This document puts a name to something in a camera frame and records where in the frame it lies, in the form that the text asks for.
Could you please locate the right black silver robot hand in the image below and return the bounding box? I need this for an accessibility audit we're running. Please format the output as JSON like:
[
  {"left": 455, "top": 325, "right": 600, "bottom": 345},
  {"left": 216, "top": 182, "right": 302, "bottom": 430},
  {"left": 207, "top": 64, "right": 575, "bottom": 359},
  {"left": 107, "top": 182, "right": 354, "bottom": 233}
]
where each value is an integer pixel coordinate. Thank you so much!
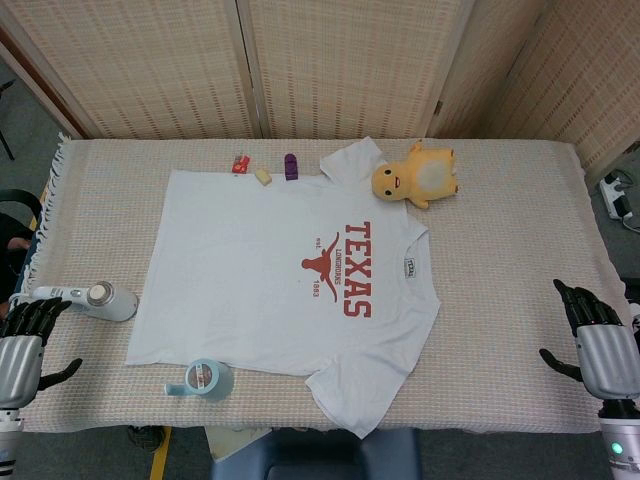
[{"left": 538, "top": 278, "right": 640, "bottom": 401}]

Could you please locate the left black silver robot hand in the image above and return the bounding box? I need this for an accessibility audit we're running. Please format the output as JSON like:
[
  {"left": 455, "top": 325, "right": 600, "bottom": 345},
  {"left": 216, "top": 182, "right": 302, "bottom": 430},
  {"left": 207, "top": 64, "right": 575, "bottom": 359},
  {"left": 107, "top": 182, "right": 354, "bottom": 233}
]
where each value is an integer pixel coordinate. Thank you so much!
[{"left": 0, "top": 296, "right": 84, "bottom": 410}]

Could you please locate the white handheld steam iron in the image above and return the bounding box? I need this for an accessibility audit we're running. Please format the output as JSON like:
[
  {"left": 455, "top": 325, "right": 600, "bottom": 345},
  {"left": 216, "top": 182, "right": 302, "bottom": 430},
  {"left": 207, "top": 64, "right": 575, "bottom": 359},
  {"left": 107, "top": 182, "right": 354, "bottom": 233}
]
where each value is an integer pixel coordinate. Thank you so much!
[{"left": 30, "top": 280, "right": 140, "bottom": 323}]

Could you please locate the white Texas print T-shirt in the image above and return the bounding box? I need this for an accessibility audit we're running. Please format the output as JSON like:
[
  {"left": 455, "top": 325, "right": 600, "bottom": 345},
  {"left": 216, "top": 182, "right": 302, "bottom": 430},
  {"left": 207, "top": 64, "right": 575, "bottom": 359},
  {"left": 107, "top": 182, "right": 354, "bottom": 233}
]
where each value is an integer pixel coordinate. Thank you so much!
[{"left": 124, "top": 135, "right": 442, "bottom": 440}]

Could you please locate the beige woven tablecloth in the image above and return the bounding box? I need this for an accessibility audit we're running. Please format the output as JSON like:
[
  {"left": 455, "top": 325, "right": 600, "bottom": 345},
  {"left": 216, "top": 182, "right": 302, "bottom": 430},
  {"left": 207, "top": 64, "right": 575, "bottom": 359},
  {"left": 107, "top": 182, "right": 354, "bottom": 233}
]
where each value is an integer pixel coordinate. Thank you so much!
[{"left": 0, "top": 130, "right": 634, "bottom": 435}]

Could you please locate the person in dark clothing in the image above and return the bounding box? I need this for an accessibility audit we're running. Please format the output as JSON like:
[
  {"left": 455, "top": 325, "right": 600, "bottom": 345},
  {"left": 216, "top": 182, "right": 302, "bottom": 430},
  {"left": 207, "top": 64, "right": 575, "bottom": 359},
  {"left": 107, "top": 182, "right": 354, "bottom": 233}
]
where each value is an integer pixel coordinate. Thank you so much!
[{"left": 0, "top": 212, "right": 34, "bottom": 304}]

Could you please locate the dark shoe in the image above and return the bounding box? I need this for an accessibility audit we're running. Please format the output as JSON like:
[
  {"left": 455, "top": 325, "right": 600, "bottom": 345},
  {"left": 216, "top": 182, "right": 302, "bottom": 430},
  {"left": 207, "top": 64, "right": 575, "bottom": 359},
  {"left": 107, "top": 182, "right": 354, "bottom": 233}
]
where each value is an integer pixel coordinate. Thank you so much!
[{"left": 127, "top": 424, "right": 169, "bottom": 454}]

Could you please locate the white power strip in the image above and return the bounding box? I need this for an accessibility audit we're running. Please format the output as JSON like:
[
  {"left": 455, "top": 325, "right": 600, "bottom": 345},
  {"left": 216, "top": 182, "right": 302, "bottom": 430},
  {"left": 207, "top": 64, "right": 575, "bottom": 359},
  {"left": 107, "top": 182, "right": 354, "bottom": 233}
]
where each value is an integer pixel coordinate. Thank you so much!
[{"left": 599, "top": 169, "right": 637, "bottom": 221}]

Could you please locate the light blue mug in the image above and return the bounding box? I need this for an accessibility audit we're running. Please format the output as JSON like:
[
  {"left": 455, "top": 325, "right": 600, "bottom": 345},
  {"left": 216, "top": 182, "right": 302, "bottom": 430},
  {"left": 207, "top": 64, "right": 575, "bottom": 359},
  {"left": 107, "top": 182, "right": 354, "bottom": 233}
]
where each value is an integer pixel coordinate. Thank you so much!
[{"left": 165, "top": 357, "right": 235, "bottom": 404}]

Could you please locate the white flat board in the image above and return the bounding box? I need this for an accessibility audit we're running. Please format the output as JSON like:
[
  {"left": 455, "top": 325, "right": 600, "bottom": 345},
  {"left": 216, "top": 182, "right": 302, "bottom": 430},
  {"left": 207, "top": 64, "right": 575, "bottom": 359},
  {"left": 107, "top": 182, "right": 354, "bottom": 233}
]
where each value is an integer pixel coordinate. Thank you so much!
[{"left": 205, "top": 427, "right": 266, "bottom": 464}]

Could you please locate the yellow plush toy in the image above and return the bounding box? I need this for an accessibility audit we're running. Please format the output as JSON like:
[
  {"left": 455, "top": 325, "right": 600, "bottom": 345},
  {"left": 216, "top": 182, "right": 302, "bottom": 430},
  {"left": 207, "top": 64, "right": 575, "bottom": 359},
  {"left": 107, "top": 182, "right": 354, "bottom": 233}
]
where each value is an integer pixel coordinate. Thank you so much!
[{"left": 370, "top": 139, "right": 463, "bottom": 211}]

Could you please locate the blue padded stool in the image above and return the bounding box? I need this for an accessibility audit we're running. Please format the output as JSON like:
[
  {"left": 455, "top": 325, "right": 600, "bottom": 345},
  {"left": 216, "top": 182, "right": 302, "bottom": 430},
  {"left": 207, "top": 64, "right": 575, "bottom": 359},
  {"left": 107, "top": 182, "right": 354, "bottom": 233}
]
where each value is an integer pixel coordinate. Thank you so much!
[{"left": 209, "top": 427, "right": 424, "bottom": 480}]

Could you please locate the woven folding screen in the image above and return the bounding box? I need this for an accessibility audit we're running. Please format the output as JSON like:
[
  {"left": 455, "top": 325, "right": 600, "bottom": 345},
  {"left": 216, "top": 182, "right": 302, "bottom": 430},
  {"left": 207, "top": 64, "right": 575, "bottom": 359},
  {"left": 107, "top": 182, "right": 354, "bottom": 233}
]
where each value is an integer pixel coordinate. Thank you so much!
[{"left": 0, "top": 0, "right": 640, "bottom": 174}]

